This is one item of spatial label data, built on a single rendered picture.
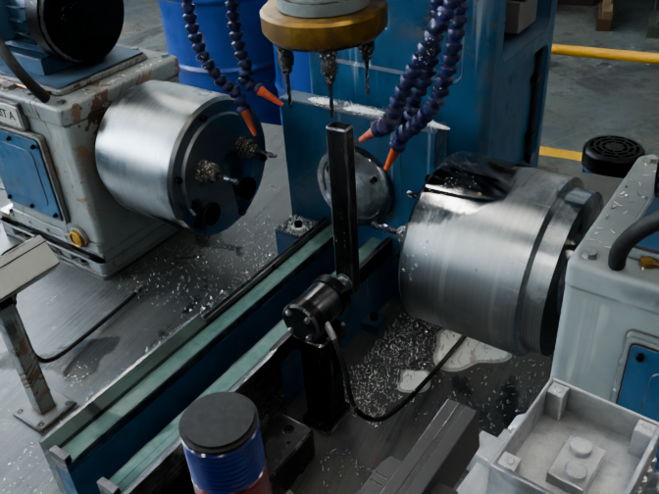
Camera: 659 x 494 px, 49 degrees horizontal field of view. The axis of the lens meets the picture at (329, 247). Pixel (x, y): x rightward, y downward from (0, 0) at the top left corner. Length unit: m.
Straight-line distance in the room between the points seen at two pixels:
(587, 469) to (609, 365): 0.25
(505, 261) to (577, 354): 0.14
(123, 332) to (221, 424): 0.79
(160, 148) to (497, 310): 0.60
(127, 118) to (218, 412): 0.79
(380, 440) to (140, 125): 0.63
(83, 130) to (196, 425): 0.86
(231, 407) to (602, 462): 0.32
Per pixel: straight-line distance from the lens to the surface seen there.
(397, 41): 1.24
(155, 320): 1.34
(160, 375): 1.05
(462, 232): 0.91
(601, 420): 0.70
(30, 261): 1.08
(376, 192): 1.20
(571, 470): 0.64
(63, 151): 1.36
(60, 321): 1.40
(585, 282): 0.82
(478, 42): 1.16
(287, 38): 0.99
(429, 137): 1.11
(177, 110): 1.22
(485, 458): 0.71
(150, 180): 1.22
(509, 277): 0.89
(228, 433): 0.55
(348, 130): 0.88
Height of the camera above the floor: 1.62
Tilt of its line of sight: 35 degrees down
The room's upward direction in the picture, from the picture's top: 4 degrees counter-clockwise
